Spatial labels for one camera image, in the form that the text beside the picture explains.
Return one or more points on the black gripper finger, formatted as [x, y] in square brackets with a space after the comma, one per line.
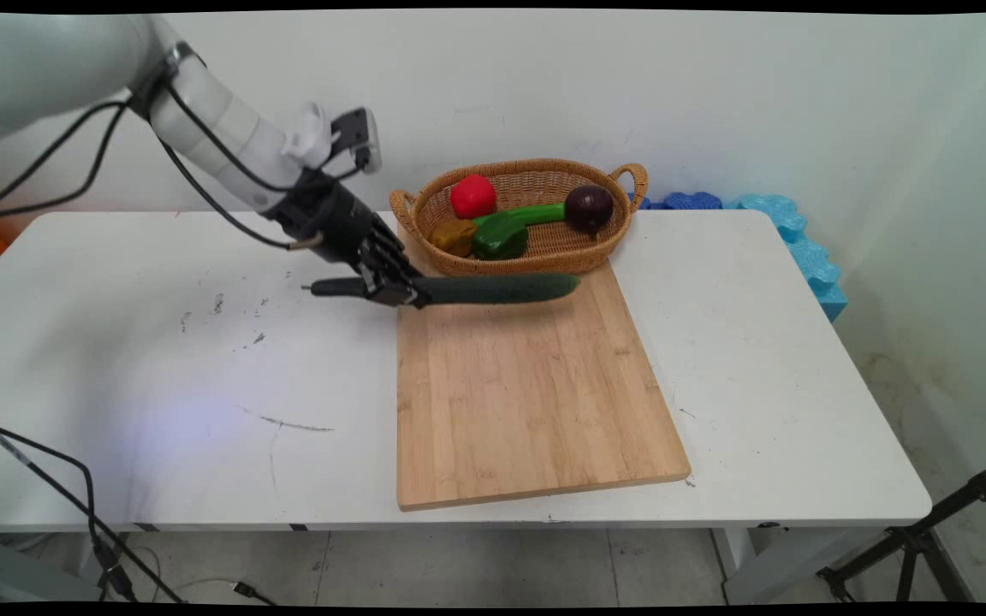
[394, 295]
[392, 252]

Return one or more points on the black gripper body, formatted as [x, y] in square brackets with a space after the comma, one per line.
[330, 222]

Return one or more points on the dark green cucumber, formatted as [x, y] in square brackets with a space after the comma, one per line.
[493, 288]

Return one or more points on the brown potato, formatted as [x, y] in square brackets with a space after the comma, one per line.
[454, 237]

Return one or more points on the red tomato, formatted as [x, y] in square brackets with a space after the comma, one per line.
[473, 197]

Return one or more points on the green bell pepper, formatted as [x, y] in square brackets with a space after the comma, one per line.
[500, 237]

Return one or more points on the bamboo cutting board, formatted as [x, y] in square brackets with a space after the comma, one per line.
[527, 393]

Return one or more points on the woven wicker basket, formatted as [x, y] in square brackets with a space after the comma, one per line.
[557, 248]

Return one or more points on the purple onion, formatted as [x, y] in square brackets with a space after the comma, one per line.
[589, 208]

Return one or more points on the dark blue foam piece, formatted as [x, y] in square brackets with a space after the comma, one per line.
[688, 202]

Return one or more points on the light blue foam piece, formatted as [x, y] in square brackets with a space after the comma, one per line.
[810, 257]

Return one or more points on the white table leg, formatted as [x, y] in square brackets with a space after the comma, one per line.
[767, 565]

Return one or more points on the black tripod stand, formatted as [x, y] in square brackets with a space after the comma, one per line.
[917, 539]

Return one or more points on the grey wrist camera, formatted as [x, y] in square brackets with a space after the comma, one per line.
[358, 137]

